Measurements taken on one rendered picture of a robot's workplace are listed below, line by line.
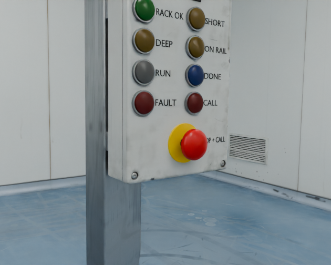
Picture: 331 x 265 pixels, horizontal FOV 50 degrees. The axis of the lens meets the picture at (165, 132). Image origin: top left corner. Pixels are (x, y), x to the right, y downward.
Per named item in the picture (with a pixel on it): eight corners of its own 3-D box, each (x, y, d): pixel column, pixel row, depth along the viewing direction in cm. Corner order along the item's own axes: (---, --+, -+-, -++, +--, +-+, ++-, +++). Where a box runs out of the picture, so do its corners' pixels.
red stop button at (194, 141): (210, 160, 46) (210, 128, 46) (186, 162, 44) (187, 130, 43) (187, 154, 50) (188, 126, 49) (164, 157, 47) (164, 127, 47)
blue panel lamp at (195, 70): (205, 86, 47) (205, 64, 47) (189, 85, 46) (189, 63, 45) (200, 86, 48) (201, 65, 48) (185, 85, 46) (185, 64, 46)
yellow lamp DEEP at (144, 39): (156, 53, 42) (156, 29, 42) (136, 51, 41) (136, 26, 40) (152, 53, 43) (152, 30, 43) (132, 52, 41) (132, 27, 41)
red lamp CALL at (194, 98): (204, 113, 48) (205, 92, 48) (188, 113, 46) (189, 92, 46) (200, 113, 48) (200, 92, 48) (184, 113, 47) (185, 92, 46)
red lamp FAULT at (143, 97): (155, 114, 43) (155, 91, 43) (135, 114, 41) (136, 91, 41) (151, 114, 44) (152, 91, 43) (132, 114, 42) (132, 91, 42)
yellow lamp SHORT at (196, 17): (206, 30, 47) (207, 8, 46) (190, 28, 45) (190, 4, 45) (202, 31, 47) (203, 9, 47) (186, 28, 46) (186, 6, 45)
